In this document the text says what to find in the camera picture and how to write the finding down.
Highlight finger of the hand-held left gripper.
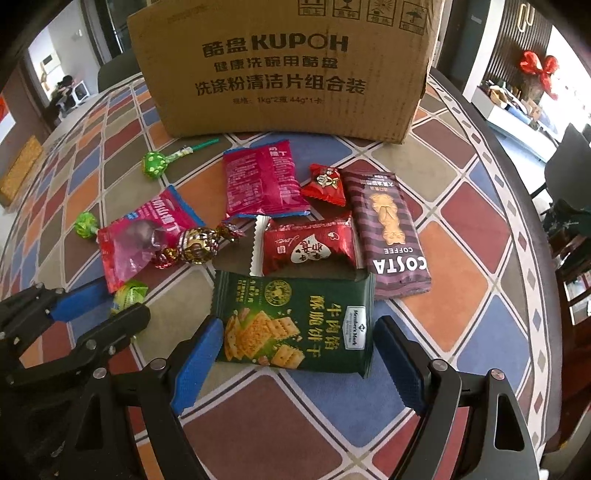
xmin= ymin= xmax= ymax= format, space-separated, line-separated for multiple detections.
xmin=4 ymin=302 xmax=152 ymax=388
xmin=0 ymin=281 xmax=112 ymax=344

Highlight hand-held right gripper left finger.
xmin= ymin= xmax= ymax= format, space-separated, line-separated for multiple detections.
xmin=41 ymin=315 xmax=225 ymax=480

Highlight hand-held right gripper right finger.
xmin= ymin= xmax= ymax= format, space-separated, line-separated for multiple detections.
xmin=373 ymin=316 xmax=546 ymax=480

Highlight green and yellow candy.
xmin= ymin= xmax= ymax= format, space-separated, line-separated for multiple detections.
xmin=110 ymin=279 xmax=149 ymax=317

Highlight green cracker packet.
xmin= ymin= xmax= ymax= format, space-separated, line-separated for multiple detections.
xmin=215 ymin=270 xmax=377 ymax=379

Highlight red heart print snack packet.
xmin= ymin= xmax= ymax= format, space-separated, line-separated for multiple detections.
xmin=250 ymin=215 xmax=358 ymax=278

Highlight green lollipop with green stick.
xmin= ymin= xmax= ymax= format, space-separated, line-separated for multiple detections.
xmin=143 ymin=137 xmax=221 ymax=178

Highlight pink snack packet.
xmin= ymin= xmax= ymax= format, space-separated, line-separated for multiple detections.
xmin=222 ymin=139 xmax=312 ymax=220

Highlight brown cardboard box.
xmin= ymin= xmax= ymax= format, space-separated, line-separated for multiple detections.
xmin=127 ymin=0 xmax=446 ymax=146

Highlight pink packet with clear window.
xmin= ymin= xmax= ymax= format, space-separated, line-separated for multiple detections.
xmin=97 ymin=185 xmax=206 ymax=294

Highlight small green lollipop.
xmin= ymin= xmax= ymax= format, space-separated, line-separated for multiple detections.
xmin=75 ymin=211 xmax=100 ymax=238

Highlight gold and red wrapped candy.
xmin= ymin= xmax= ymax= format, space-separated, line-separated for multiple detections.
xmin=152 ymin=220 xmax=245 ymax=271

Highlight purple Costa coffee biscuit packet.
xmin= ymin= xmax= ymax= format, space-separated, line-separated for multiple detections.
xmin=342 ymin=170 xmax=435 ymax=301

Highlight yellow box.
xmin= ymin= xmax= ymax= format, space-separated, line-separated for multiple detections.
xmin=0 ymin=135 xmax=43 ymax=207

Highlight colourful diamond pattern tablecloth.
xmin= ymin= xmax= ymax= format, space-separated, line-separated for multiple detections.
xmin=0 ymin=69 xmax=555 ymax=480

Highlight small red candy packet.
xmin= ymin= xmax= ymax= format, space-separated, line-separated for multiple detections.
xmin=300 ymin=163 xmax=347 ymax=207

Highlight wooden chair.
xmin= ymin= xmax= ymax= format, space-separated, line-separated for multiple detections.
xmin=549 ymin=231 xmax=591 ymax=324

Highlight white shelf with dark bag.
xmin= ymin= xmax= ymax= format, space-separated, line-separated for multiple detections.
xmin=48 ymin=74 xmax=90 ymax=121

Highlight green plastic bag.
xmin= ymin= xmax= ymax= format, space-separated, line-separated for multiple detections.
xmin=542 ymin=198 xmax=591 ymax=236

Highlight dark upholstered dining chair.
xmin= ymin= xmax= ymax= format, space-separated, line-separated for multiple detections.
xmin=97 ymin=48 xmax=141 ymax=90

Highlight white low cabinet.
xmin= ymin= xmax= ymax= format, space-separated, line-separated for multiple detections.
xmin=471 ymin=92 xmax=571 ymax=162

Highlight black plastic chair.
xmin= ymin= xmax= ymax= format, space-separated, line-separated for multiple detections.
xmin=531 ymin=122 xmax=591 ymax=217

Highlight red bow decoration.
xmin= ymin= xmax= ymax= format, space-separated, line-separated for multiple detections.
xmin=519 ymin=50 xmax=560 ymax=100

